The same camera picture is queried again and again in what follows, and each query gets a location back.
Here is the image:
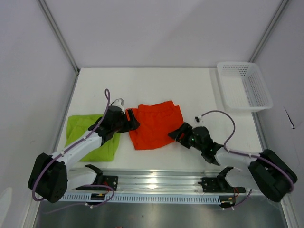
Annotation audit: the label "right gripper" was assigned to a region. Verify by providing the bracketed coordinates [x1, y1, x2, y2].
[168, 122, 204, 152]

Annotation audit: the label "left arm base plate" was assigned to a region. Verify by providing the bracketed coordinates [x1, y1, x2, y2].
[94, 175, 119, 191]

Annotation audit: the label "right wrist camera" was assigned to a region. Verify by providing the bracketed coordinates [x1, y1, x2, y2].
[195, 115, 203, 123]

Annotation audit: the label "aluminium mounting rail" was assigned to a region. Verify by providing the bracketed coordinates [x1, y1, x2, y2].
[68, 169, 292, 197]

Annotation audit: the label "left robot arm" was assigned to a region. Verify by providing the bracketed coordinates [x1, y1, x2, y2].
[28, 105, 140, 203]

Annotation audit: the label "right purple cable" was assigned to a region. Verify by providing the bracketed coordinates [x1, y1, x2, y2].
[197, 110, 295, 211]

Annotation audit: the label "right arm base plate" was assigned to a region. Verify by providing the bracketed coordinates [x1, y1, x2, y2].
[197, 177, 246, 193]

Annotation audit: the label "orange shorts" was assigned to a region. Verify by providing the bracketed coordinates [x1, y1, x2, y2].
[129, 100, 184, 150]

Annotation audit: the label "white plastic basket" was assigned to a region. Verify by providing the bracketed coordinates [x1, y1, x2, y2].
[217, 62, 273, 113]

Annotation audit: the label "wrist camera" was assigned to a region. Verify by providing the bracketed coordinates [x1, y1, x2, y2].
[195, 115, 203, 123]
[111, 98, 125, 112]

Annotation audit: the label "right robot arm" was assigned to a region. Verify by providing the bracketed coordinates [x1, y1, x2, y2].
[168, 123, 298, 202]

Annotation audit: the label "slotted cable duct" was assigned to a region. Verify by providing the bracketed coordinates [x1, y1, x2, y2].
[60, 192, 221, 205]

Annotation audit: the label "lime green shorts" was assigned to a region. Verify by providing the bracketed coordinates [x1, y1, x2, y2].
[64, 114, 120, 162]

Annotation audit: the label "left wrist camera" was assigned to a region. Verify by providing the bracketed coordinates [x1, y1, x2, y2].
[111, 98, 125, 112]

